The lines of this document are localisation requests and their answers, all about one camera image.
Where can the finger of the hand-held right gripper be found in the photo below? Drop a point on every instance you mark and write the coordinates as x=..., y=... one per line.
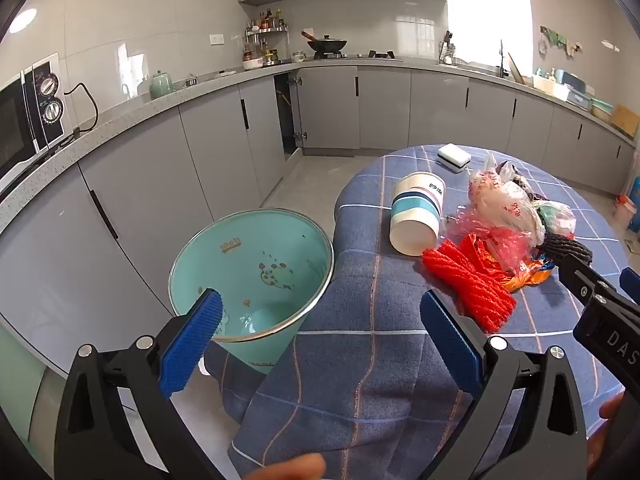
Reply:
x=585, y=282
x=631, y=285

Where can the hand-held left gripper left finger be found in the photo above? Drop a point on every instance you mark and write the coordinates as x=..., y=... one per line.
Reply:
x=200, y=330

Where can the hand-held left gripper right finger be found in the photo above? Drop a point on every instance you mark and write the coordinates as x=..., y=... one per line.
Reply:
x=450, y=340

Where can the dark knitted cloth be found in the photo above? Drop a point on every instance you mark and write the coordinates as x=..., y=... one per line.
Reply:
x=565, y=247

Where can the orange foil wrapper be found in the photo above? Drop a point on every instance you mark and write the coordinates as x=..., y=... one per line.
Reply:
x=530, y=272

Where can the red foam net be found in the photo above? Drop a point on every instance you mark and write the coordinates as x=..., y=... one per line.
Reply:
x=470, y=285

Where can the teal metal bin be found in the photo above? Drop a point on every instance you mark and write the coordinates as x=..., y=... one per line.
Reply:
x=260, y=260

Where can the white blue-striped paper cup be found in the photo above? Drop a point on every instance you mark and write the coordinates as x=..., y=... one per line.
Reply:
x=415, y=210

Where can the white and black sponge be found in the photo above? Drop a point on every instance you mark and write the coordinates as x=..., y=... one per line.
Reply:
x=452, y=156

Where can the person's right hand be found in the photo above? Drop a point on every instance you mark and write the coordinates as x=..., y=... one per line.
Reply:
x=612, y=406

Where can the person's left hand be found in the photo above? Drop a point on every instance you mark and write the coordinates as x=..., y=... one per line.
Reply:
x=290, y=470

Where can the blue plaid tablecloth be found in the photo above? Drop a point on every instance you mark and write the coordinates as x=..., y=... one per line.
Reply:
x=380, y=360

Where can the white plastic container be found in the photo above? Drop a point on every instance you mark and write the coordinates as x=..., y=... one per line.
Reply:
x=627, y=207

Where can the cardboard box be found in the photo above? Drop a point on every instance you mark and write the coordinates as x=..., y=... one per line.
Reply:
x=626, y=121

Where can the grey base cabinets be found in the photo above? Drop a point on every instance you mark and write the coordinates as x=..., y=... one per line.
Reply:
x=150, y=170

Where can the light blue box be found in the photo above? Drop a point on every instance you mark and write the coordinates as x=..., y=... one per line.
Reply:
x=575, y=87

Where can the white basin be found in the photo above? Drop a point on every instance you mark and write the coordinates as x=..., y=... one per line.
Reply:
x=550, y=87

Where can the cutting board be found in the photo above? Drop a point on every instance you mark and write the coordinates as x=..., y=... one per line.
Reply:
x=519, y=70

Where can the sink faucet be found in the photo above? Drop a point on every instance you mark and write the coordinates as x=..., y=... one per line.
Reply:
x=501, y=60

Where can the white plate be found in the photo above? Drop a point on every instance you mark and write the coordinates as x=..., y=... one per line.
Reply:
x=225, y=74

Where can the steel utensil holder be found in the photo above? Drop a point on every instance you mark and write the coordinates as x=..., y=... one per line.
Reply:
x=447, y=52

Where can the white bowl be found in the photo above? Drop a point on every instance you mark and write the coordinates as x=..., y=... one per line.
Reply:
x=252, y=63

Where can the black and silver microwave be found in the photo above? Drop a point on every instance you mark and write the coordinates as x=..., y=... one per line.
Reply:
x=20, y=125

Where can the window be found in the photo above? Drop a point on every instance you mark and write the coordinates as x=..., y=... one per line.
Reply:
x=490, y=15

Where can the small white jar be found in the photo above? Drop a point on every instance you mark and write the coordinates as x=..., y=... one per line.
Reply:
x=299, y=56

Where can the gas stove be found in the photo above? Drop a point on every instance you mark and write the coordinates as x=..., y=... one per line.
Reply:
x=370, y=55

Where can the steel spice rack with bottles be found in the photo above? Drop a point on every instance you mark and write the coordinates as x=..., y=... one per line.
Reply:
x=265, y=35

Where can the black wok with lid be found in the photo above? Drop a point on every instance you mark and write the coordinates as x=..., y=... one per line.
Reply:
x=327, y=44

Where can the hanging wall cloths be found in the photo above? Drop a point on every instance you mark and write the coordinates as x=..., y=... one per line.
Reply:
x=557, y=39

